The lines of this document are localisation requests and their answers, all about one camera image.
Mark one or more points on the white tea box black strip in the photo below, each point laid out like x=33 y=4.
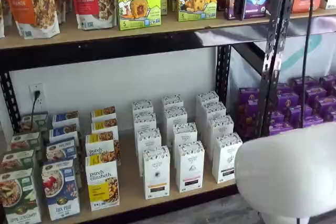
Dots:
x=220 y=127
x=214 y=110
x=225 y=158
x=207 y=96

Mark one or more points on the white sheet teal stripe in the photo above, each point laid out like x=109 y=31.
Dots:
x=328 y=58

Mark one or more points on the orange label granola bag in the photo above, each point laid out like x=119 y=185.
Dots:
x=34 y=3

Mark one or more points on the red label granola bag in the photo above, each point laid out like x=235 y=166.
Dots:
x=92 y=1

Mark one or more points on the wooden shelf board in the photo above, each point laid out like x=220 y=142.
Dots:
x=319 y=13
x=128 y=155
x=78 y=31

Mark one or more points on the purely elizabeth yellow oatmeal box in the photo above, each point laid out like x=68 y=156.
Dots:
x=105 y=125
x=99 y=145
x=103 y=112
x=102 y=179

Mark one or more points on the blue flax plus oatmeal box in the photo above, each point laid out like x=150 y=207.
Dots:
x=60 y=190
x=61 y=149
x=65 y=116
x=64 y=130

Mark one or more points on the green apple cinnamon oatmeal box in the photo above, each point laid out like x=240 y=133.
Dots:
x=18 y=159
x=25 y=141
x=40 y=121
x=18 y=195

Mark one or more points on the white tea box pink strip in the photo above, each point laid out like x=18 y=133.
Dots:
x=190 y=166
x=172 y=100
x=185 y=134
x=176 y=116

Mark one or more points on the purple Annie's snack box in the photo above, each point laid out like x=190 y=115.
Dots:
x=296 y=112
x=283 y=89
x=325 y=105
x=317 y=95
x=281 y=129
x=330 y=116
x=248 y=110
x=298 y=83
x=287 y=100
x=277 y=117
x=249 y=95
x=252 y=128
x=328 y=81
x=315 y=121

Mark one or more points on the white wall outlet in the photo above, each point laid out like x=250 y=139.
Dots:
x=39 y=89

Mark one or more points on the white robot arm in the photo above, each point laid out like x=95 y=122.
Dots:
x=283 y=169

